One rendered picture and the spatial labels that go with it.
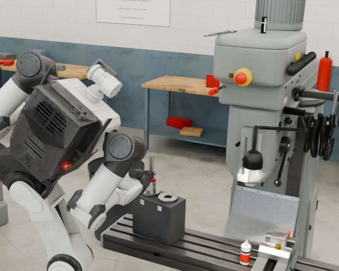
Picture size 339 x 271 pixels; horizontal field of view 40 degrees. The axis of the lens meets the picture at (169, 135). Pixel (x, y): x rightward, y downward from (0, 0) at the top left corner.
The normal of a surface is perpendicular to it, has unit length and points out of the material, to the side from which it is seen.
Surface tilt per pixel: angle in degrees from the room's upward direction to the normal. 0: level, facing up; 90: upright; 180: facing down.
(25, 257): 0
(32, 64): 75
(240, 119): 90
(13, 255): 0
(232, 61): 90
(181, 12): 90
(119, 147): 68
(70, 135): 84
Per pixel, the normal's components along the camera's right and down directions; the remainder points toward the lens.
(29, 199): -0.21, 0.29
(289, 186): -0.42, 0.26
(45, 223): -0.12, 0.67
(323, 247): 0.03, -0.95
